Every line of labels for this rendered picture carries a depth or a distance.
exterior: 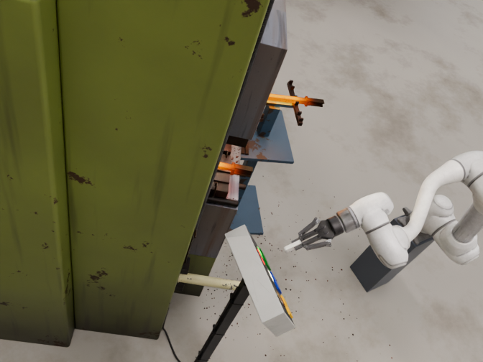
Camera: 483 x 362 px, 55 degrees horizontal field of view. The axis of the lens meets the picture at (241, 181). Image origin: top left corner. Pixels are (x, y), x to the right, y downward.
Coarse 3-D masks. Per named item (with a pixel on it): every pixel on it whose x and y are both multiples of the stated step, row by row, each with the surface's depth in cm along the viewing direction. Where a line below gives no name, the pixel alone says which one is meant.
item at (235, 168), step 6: (222, 162) 205; (234, 162) 206; (222, 168) 204; (228, 168) 204; (234, 168) 204; (240, 168) 204; (246, 168) 205; (252, 168) 206; (234, 174) 207; (240, 174) 207; (246, 174) 208
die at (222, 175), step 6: (222, 156) 210; (228, 156) 211; (228, 162) 207; (216, 174) 203; (222, 174) 204; (228, 174) 204; (216, 180) 201; (222, 180) 201; (228, 180) 202; (222, 186) 201; (228, 186) 201; (210, 192) 200; (216, 192) 200; (222, 192) 200
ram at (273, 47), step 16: (272, 16) 146; (272, 32) 141; (272, 48) 137; (256, 64) 141; (272, 64) 141; (256, 80) 146; (272, 80) 146; (256, 96) 151; (240, 112) 157; (256, 112) 157; (240, 128) 163; (256, 128) 162
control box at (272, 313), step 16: (240, 240) 162; (240, 256) 159; (256, 256) 158; (256, 272) 155; (256, 288) 153; (272, 288) 151; (256, 304) 150; (272, 304) 149; (272, 320) 150; (288, 320) 158
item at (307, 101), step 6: (270, 96) 237; (276, 96) 239; (282, 96) 240; (288, 96) 241; (294, 96) 242; (306, 96) 244; (288, 102) 241; (294, 102) 242; (300, 102) 242; (306, 102) 242; (312, 102) 243; (318, 102) 244
